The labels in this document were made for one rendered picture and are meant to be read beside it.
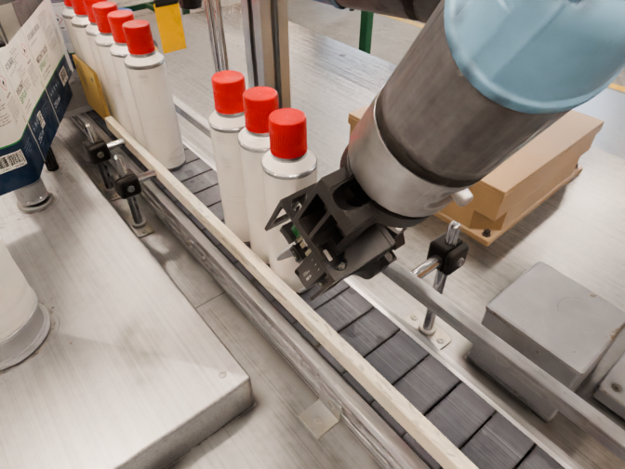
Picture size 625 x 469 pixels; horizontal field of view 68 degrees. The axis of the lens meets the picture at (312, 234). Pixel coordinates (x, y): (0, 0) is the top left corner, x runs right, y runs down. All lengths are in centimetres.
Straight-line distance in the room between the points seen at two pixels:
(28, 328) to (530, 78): 48
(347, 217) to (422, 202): 4
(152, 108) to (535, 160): 53
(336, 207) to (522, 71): 13
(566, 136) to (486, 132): 58
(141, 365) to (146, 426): 6
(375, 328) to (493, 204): 25
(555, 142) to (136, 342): 62
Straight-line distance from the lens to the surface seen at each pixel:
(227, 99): 48
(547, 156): 73
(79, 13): 86
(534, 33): 19
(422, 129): 23
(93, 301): 57
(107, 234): 65
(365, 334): 49
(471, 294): 62
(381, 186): 26
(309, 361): 48
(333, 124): 93
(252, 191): 48
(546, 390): 40
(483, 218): 69
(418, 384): 47
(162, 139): 71
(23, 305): 52
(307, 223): 33
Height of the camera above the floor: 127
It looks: 42 degrees down
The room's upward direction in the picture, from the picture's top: straight up
